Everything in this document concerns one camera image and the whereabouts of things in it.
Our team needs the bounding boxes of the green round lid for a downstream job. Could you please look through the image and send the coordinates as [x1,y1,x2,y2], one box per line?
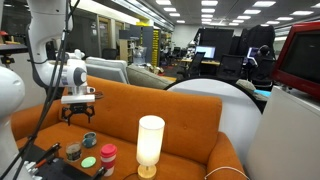
[80,156,97,169]

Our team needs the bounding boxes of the orange fabric sofa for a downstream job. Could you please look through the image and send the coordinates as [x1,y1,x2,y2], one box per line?
[9,74,249,180]

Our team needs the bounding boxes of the white grey chair back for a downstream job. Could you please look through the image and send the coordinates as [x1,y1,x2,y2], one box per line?
[84,56,130,84]

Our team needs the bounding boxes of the white round panel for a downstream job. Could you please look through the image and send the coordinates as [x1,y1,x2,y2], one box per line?
[163,77,263,166]

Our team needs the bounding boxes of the lit computer monitor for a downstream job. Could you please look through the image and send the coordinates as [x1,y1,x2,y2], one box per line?
[194,45,217,60]
[246,46,261,58]

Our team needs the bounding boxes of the clear glass jar bottle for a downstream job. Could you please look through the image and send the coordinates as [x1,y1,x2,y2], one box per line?
[65,141,83,163]

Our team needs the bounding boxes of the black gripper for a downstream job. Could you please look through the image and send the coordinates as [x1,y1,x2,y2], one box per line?
[61,102,96,127]

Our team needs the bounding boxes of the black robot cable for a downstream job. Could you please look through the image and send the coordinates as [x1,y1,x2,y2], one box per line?
[0,0,82,180]

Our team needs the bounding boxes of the white cabinet under monitor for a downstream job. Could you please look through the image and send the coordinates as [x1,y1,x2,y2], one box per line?
[244,85,320,180]

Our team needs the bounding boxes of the white device on desk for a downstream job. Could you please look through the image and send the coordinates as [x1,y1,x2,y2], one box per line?
[73,48,86,60]

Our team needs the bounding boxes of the grey storage cabinet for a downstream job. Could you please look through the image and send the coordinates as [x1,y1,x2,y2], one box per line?
[129,24,154,65]

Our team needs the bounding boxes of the black optical breadboard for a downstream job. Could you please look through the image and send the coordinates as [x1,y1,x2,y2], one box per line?
[23,143,93,180]

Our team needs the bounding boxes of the blue ceramic cup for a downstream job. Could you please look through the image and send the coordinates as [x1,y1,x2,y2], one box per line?
[81,131,98,149]

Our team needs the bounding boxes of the red lidded striped cup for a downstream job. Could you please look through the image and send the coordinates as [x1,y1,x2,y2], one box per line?
[99,143,118,177]

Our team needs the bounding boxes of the yellow storage shelf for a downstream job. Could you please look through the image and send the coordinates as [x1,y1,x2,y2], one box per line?
[151,29,162,67]

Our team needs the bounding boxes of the red framed monitor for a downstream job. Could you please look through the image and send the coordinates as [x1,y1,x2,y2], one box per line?
[270,20,320,101]

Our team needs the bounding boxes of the grey fabric sofa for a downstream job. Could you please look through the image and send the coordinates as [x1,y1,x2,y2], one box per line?
[125,64,175,90]

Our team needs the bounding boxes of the white shade table lamp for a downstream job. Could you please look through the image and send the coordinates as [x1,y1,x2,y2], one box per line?
[135,114,166,180]

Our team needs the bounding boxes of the white wrist mount plate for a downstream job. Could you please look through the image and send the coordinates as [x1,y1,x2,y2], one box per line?
[60,94,96,105]

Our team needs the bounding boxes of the white cable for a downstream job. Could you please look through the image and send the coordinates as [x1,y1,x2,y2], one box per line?
[203,165,250,180]

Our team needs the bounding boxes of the black partition panel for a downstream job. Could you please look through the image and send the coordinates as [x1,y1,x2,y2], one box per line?
[199,27,235,62]
[238,23,276,60]

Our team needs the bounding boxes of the seated person with headphones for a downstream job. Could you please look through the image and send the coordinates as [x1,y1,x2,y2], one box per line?
[253,44,273,73]

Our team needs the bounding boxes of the wooden shelf unit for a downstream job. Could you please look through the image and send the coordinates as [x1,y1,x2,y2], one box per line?
[118,38,135,65]

